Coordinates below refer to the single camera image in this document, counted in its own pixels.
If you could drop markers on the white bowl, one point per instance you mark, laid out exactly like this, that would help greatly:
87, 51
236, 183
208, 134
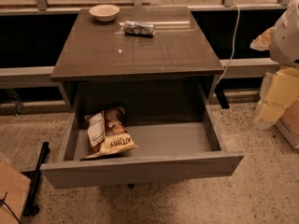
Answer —
104, 13

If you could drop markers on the brown chip bag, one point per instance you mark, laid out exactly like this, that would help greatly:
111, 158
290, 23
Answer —
107, 135

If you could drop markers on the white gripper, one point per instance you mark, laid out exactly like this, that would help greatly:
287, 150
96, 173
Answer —
286, 44

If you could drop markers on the open grey top drawer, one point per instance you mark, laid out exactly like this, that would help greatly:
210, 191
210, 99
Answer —
171, 124

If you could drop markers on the black metal bar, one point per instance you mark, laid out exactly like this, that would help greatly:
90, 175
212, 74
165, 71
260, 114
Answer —
31, 209

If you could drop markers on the cardboard box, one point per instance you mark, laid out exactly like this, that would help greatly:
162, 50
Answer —
288, 124

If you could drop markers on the grey cabinet with counter top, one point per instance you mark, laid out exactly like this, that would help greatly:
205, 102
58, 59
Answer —
102, 53

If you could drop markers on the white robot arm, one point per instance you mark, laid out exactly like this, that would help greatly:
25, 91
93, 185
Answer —
284, 47

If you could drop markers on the wooden board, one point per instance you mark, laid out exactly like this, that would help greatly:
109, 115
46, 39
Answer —
13, 189

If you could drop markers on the grey window ledge rail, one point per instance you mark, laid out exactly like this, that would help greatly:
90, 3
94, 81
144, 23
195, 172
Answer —
35, 77

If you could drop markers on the silver foil snack bag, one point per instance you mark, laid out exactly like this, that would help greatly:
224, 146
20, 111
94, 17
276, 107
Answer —
139, 28

